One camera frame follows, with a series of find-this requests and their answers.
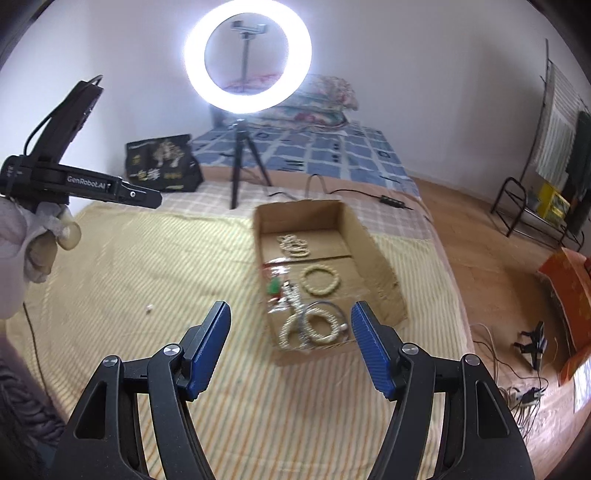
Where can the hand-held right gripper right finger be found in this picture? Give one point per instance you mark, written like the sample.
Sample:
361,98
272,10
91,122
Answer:
374,353

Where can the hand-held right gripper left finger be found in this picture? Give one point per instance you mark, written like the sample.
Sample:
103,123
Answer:
207,353

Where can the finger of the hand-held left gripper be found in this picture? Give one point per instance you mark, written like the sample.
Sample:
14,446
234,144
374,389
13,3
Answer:
138,196

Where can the cardboard box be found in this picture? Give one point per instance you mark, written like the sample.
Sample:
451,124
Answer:
378,272

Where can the person's left hand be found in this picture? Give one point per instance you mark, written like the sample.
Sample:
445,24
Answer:
27,240

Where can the black printed snack bag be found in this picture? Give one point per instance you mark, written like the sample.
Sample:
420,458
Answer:
161,161

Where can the yellow striped cloth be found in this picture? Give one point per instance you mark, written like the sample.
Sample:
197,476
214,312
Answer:
138,258

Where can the black tripod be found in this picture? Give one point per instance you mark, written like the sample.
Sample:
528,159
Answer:
240,157

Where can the small black floor stand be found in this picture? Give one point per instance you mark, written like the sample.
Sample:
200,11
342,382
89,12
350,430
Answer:
535,344

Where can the blue patterned bed sheet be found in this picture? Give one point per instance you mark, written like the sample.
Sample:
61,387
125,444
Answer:
323,152

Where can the person's dark knit clothing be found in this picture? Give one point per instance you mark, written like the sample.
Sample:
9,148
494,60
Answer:
23,415

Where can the black metal clothes rack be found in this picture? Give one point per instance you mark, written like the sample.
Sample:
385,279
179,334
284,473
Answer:
508,203

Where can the orange cloth covered table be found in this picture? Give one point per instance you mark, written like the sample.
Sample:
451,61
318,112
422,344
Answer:
570,286

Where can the folded floral quilt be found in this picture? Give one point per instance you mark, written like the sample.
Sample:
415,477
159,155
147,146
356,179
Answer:
323,99

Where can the yellow box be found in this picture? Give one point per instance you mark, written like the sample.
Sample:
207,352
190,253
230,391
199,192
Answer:
553,203

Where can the dark hanging clothes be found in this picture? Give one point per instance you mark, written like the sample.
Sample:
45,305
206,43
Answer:
581,175

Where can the striped hanging towel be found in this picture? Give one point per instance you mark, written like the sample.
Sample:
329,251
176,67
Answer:
556,129

